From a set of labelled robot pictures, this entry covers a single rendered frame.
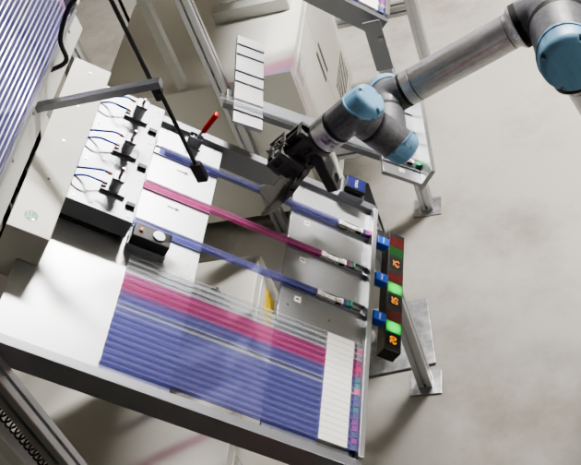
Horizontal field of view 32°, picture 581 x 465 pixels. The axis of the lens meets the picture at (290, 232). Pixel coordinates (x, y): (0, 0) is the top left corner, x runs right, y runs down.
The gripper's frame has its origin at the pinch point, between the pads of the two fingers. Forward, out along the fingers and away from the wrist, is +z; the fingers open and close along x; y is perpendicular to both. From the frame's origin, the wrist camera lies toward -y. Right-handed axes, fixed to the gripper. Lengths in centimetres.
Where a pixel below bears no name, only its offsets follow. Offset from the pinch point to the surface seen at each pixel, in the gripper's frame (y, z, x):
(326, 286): -16.0, -3.3, 18.8
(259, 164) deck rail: 2.8, 1.0, -8.0
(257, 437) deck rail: -6, -1, 60
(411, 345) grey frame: -69, 25, -11
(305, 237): -10.2, -1.8, 7.5
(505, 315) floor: -97, 15, -33
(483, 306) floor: -93, 20, -38
